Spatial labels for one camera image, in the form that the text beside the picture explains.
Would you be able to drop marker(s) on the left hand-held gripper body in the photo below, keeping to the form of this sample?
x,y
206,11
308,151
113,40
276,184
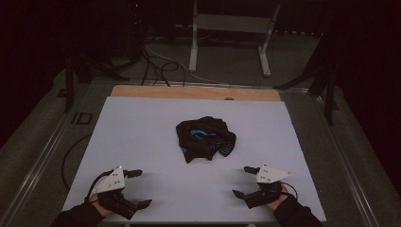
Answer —
x,y
110,184

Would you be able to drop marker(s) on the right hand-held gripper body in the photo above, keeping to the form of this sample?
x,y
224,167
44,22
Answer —
x,y
268,189

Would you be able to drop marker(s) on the black shorts with blue stripes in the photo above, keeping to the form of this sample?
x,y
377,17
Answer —
x,y
205,140

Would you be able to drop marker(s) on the person's right hand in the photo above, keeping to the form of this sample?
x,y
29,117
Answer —
x,y
277,201

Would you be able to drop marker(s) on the person's left hand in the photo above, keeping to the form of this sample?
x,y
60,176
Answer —
x,y
98,205

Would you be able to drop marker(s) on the white table mat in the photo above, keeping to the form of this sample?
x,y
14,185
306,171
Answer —
x,y
142,142

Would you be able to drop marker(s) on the wooden table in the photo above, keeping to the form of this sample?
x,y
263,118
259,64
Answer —
x,y
189,93

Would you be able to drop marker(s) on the black tripod stand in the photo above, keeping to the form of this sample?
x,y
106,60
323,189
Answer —
x,y
69,85
329,94

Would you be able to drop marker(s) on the dark equipment rack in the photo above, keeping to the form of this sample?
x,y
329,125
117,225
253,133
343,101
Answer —
x,y
132,28

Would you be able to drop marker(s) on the white metal stand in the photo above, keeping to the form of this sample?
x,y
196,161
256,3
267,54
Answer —
x,y
231,23

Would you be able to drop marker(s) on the metal floor rail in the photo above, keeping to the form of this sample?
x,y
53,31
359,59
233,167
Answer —
x,y
38,164
343,157

